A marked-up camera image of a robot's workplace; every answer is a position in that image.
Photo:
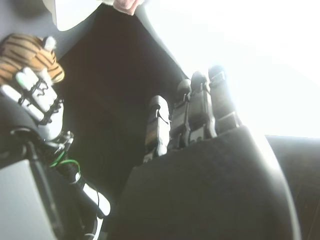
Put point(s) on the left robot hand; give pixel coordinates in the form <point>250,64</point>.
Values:
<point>200,195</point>

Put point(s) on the orange striped tiger plush toy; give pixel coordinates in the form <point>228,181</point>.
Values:
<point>27,50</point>

